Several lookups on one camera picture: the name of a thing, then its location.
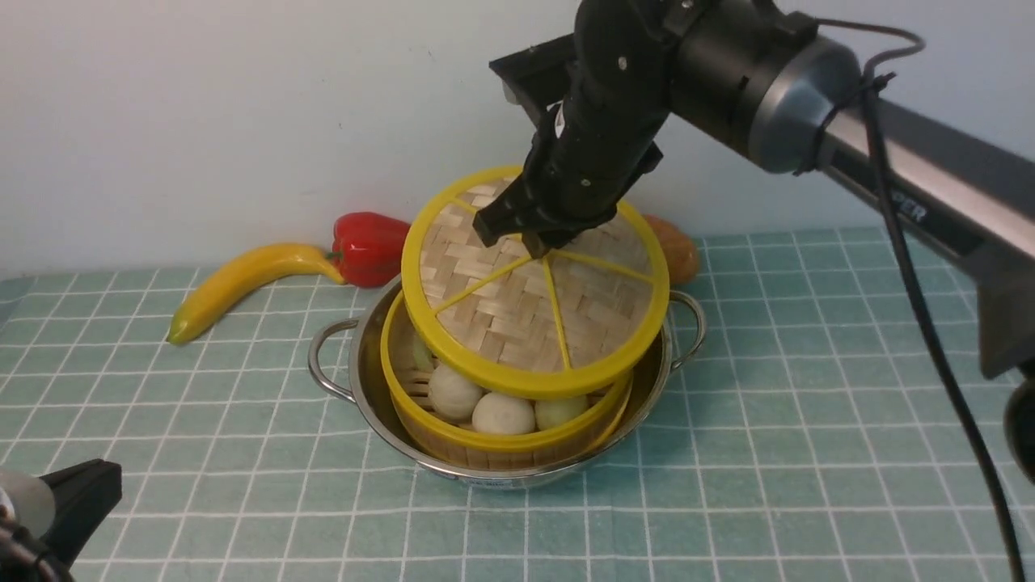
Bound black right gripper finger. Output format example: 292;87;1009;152
522;219;602;260
472;190;541;248

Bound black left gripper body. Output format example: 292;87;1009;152
34;459;123;568

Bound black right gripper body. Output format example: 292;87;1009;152
489;1;672;222

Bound woven bamboo steamer lid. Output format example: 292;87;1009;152
400;166;670;400

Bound bamboo steamer basket yellow rim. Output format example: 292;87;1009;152
378;295;633;471

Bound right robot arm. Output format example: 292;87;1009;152
473;1;1034;378

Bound stainless steel pot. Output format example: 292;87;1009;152
307;277;708;491

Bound brown potato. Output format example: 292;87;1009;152
644;214;701;286

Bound red plastic bell pepper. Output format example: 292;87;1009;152
328;213;411;289

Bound pale green steamed bun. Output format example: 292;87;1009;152
534;395;590;431

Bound white steamed bun front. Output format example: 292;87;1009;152
471;392;536;436

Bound white steamed bun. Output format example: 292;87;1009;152
428;363;485;424
471;392;536;436

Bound yellow plastic banana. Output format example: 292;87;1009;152
165;243;346;345

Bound teal checkered tablecloth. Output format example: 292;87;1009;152
1;229;1010;581

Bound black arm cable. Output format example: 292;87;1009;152
814;18;1028;582

